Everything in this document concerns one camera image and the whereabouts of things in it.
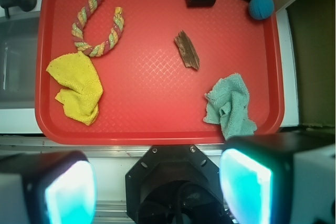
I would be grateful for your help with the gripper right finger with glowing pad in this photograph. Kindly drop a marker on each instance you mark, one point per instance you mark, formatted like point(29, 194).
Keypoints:
point(280, 178)

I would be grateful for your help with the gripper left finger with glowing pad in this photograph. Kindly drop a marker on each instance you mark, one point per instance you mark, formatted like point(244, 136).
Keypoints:
point(57, 187)

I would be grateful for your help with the yellow cloth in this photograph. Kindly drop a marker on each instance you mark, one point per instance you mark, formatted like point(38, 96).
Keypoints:
point(82, 88)

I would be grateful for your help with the teal green cloth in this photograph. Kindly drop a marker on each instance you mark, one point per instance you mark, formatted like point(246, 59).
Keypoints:
point(227, 106)

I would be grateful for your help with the red plastic tray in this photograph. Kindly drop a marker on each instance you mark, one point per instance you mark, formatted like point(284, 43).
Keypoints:
point(149, 96)

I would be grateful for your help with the grey sink basin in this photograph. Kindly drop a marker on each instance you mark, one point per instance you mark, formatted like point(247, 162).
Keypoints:
point(18, 62)

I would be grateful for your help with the brown wood piece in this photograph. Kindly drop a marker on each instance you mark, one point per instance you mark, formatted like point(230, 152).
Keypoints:
point(187, 51)

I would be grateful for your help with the brown cardboard panel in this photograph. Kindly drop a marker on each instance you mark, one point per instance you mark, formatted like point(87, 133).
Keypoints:
point(312, 25)

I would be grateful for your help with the blue knitted ball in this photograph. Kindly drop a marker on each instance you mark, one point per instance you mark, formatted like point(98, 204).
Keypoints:
point(261, 9)

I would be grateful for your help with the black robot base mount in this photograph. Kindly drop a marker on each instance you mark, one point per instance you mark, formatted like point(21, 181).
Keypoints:
point(175, 184)

